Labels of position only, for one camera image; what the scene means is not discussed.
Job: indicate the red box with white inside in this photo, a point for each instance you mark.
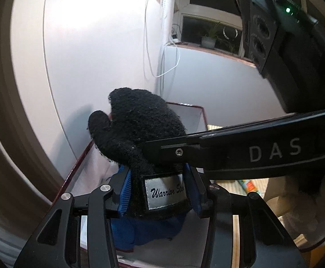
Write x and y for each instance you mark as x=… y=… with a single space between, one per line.
x=92 y=170

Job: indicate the white wardrobe with shelf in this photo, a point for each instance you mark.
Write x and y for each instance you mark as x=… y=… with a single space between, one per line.
x=95 y=47

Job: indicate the black knit glove with label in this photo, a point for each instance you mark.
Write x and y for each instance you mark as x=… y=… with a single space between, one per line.
x=140 y=117

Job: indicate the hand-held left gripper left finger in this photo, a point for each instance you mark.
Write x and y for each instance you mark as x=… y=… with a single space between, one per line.
x=126 y=189

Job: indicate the blue knit cloth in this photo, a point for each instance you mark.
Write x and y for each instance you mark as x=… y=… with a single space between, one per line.
x=140 y=231

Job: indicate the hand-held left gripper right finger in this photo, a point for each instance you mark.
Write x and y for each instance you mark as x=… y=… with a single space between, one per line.
x=197 y=201

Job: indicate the power strip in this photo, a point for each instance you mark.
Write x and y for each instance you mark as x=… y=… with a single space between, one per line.
x=174 y=36

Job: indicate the striped blanket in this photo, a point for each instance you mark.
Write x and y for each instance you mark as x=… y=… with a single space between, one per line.
x=229 y=185

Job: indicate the potted plant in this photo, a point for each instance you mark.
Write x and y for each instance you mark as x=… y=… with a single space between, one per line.
x=208 y=40

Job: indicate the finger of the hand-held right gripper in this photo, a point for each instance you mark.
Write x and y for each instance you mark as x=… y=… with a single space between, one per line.
x=176 y=152

